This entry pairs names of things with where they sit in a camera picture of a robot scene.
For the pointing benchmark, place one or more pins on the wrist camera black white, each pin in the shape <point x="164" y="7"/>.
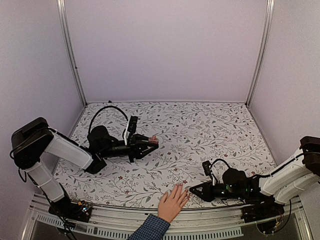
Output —
<point x="207" y="167"/>
<point x="130" y="129"/>

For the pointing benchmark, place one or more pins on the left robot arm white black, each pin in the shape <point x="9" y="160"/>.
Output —
<point x="36" y="138"/>

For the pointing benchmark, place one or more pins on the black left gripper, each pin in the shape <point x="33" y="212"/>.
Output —
<point x="135" y="146"/>

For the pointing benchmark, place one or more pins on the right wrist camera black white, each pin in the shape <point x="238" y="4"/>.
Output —
<point x="207" y="167"/>

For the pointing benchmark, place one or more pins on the person's bare hand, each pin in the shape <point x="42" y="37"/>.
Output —
<point x="172" y="203"/>

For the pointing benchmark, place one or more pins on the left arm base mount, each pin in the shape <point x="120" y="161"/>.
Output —
<point x="65" y="208"/>

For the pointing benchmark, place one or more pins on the front aluminium rail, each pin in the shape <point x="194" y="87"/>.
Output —
<point x="118" y="223"/>

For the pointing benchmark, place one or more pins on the right aluminium frame post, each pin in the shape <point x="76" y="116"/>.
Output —
<point x="267" y="24"/>

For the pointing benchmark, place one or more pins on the blue checked sleeve forearm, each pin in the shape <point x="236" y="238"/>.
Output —
<point x="153" y="228"/>

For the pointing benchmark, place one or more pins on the aluminium frame post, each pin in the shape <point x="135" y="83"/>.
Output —
<point x="61" y="7"/>
<point x="267" y="24"/>

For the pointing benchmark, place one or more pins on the floral patterned table mat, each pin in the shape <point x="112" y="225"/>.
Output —
<point x="189" y="133"/>

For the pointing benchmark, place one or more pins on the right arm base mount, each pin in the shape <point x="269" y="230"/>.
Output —
<point x="264" y="210"/>

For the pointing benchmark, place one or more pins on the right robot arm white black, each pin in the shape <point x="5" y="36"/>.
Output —
<point x="293" y="176"/>

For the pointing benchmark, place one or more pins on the left aluminium frame post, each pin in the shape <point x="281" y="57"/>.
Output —
<point x="61" y="7"/>

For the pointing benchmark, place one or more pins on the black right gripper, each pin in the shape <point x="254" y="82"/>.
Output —
<point x="206" y="194"/>

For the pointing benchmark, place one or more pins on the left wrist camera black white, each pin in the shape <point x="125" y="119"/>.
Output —
<point x="130" y="129"/>

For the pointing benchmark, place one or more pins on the pink nail polish bottle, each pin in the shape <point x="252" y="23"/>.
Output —
<point x="153" y="140"/>

